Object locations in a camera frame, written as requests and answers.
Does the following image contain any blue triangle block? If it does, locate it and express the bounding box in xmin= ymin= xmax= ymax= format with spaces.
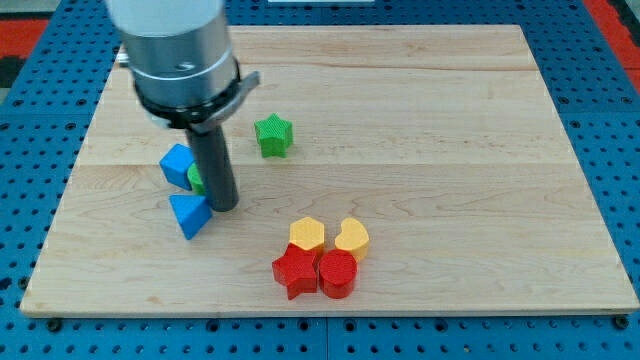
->
xmin=169 ymin=194 xmax=212 ymax=240

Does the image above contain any light wooden board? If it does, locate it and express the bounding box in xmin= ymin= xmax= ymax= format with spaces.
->
xmin=21 ymin=25 xmax=639 ymax=318

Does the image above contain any yellow hexagon block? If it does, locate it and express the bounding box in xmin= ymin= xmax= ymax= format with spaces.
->
xmin=289 ymin=217 xmax=325 ymax=252

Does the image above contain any red cylinder block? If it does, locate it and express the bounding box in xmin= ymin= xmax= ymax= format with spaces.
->
xmin=319 ymin=249 xmax=358 ymax=299

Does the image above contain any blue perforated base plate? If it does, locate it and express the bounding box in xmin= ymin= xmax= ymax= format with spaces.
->
xmin=1 ymin=1 xmax=639 ymax=359

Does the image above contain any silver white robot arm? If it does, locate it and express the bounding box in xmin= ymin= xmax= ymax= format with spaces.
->
xmin=106 ymin=0 xmax=260 ymax=212

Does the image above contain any red star block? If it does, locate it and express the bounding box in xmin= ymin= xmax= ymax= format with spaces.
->
xmin=272 ymin=243 xmax=320 ymax=300

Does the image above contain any blue cube block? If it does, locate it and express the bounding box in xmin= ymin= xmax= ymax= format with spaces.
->
xmin=159 ymin=144 xmax=194 ymax=190

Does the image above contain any green star block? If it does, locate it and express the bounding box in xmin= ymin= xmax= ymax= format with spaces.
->
xmin=254 ymin=113 xmax=293 ymax=158

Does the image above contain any yellow heart block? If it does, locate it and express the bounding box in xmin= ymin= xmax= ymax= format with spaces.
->
xmin=334 ymin=217 xmax=370 ymax=262

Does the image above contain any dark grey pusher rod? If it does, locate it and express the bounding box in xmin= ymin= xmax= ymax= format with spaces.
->
xmin=186 ymin=126 xmax=239 ymax=212

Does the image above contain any green round block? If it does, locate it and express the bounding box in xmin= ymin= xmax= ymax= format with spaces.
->
xmin=187 ymin=162 xmax=206 ymax=196

